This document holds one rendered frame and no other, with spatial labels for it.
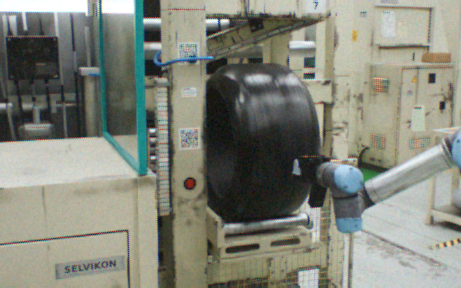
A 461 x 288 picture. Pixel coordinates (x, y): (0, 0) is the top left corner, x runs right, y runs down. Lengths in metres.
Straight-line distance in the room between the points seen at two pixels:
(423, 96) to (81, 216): 5.97
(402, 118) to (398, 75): 0.48
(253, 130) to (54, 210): 0.83
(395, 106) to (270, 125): 4.88
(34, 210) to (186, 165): 0.86
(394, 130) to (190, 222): 4.89
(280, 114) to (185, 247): 0.59
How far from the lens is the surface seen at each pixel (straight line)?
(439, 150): 1.76
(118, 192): 1.31
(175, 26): 2.00
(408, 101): 6.84
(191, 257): 2.16
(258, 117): 1.93
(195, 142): 2.05
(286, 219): 2.17
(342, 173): 1.66
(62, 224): 1.31
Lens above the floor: 1.57
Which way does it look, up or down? 10 degrees down
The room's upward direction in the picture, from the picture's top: straight up
